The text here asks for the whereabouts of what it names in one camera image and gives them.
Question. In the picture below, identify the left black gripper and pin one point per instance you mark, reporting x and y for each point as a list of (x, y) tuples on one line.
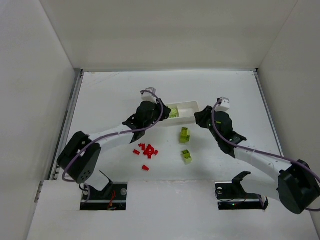
[(163, 111)]

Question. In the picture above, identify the red lego piece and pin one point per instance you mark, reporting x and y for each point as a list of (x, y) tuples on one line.
[(145, 168), (136, 152)]

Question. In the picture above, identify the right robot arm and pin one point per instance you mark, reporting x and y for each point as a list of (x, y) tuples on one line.
[(292, 182)]

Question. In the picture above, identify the lime green lego brick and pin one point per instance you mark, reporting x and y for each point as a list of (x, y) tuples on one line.
[(186, 156)]

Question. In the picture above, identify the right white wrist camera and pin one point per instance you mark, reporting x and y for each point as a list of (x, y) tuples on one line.
[(223, 104)]

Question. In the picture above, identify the lime green lego stack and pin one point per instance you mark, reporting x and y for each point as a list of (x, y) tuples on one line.
[(184, 136)]

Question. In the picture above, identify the red lego cluster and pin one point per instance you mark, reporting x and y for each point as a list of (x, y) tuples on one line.
[(148, 150)]

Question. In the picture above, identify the white three-compartment tray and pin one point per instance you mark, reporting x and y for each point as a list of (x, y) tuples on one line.
[(185, 114)]

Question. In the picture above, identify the pale green lego brick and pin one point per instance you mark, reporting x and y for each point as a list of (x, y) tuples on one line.
[(174, 113)]

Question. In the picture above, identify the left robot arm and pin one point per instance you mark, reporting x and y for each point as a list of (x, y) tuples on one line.
[(80, 156)]

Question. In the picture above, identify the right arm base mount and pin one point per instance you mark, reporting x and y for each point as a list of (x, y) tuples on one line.
[(230, 195)]

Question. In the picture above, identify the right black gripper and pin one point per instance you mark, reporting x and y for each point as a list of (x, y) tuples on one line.
[(202, 117)]

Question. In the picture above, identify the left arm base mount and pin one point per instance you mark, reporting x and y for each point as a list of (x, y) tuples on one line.
[(112, 198)]

